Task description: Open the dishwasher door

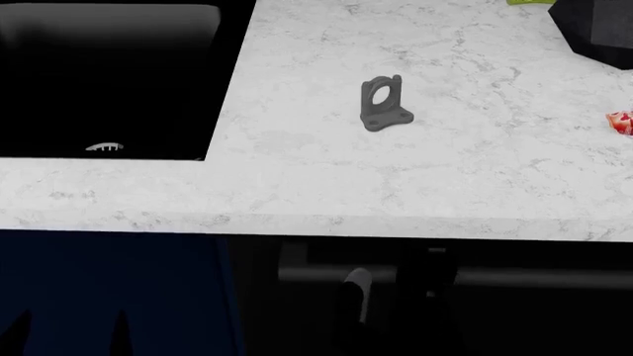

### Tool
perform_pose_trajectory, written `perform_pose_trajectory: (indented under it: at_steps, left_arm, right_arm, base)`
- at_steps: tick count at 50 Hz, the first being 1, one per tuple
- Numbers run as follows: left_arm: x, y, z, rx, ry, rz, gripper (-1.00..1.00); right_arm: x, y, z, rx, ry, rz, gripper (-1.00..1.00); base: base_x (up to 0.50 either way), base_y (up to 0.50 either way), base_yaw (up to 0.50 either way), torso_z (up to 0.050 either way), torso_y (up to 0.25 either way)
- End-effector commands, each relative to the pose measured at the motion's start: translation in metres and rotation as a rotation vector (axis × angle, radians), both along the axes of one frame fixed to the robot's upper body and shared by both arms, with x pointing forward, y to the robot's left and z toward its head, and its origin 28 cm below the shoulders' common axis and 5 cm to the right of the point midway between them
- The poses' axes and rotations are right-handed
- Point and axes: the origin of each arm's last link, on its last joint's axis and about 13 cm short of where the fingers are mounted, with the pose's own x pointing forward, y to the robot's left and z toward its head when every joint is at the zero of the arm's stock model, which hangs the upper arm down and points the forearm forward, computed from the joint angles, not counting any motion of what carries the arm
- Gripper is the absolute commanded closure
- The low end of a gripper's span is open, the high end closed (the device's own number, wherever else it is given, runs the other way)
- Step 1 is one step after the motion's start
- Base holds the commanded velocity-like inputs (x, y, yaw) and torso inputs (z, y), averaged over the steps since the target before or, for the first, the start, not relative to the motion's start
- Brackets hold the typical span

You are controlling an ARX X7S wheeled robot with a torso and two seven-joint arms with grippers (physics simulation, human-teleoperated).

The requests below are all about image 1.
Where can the black angular block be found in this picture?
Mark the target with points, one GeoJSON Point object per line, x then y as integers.
{"type": "Point", "coordinates": [598, 26]}

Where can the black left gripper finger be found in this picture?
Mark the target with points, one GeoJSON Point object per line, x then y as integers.
{"type": "Point", "coordinates": [14, 337]}
{"type": "Point", "coordinates": [121, 333]}

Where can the grey metal mounting bracket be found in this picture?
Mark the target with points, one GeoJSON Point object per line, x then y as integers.
{"type": "Point", "coordinates": [370, 111]}

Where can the black kitchen sink basin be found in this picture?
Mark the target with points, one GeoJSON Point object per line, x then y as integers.
{"type": "Point", "coordinates": [109, 81]}

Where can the red and white food piece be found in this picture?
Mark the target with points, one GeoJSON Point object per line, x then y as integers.
{"type": "Point", "coordinates": [622, 123]}

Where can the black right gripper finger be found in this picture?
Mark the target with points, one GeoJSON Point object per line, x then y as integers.
{"type": "Point", "coordinates": [357, 296]}
{"type": "Point", "coordinates": [425, 282]}

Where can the lime green item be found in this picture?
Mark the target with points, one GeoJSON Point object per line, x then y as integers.
{"type": "Point", "coordinates": [529, 2]}

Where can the black dishwasher door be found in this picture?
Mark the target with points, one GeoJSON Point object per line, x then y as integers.
{"type": "Point", "coordinates": [544, 319]}

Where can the white sink drain strainer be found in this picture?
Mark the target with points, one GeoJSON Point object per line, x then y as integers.
{"type": "Point", "coordinates": [105, 147]}

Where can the dark blue cabinet door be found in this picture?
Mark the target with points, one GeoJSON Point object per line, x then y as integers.
{"type": "Point", "coordinates": [148, 282]}

